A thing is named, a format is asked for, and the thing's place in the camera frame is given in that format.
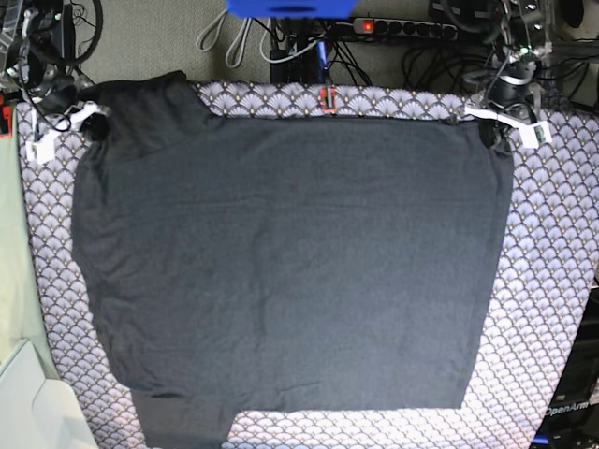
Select fan patterned tablecloth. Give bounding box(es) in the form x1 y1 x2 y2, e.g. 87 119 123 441
15 105 598 448

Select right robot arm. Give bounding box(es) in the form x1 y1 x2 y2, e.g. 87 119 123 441
1 1 104 138

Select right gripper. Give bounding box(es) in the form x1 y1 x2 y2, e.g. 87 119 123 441
35 74 110 141

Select red clamp at left edge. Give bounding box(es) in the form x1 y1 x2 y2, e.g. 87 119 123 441
0 93 13 139

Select dark grey T-shirt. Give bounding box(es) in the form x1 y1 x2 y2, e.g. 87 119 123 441
71 72 514 448

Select tangled black cables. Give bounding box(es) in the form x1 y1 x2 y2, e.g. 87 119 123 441
327 27 599 111

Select black power strip red switch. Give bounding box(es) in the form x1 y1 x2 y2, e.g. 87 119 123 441
351 17 459 41

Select red black table clamp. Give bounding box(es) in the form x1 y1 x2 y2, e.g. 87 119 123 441
320 85 337 114

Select white plastic bin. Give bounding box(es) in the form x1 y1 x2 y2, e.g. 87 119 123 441
1 339 97 449

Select grey looped cable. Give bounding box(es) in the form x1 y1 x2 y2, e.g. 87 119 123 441
195 8 256 69

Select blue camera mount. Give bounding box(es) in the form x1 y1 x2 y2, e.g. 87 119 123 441
226 0 358 19

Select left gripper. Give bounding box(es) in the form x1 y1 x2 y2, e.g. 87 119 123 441
463 61 540 152

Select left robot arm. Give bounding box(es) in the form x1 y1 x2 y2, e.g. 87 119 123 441
440 1 552 148

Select black OpenArm box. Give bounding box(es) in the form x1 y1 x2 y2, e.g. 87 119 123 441
531 286 598 448

